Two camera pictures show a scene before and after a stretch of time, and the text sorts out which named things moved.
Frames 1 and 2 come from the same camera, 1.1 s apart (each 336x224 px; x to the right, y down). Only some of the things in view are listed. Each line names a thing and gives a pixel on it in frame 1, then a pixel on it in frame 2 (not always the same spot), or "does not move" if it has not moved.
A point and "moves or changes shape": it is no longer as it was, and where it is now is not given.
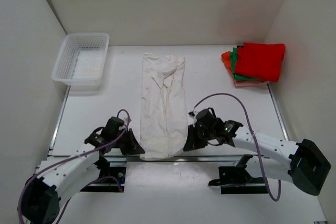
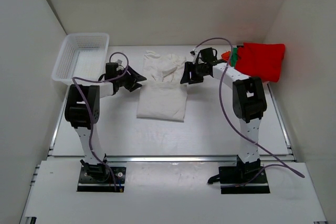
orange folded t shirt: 226,56 does not move
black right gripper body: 208,133 -> 199,68
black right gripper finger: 194,134 -> 189,68
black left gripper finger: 134,143 -> 137,77
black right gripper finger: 192,144 -> 185,78
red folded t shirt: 260,61 does not move
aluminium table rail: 214,159 does not move
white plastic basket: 82,60 does not move
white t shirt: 164,118 moves or changes shape
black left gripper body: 121,142 -> 123,77
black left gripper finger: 134,149 -> 133,87
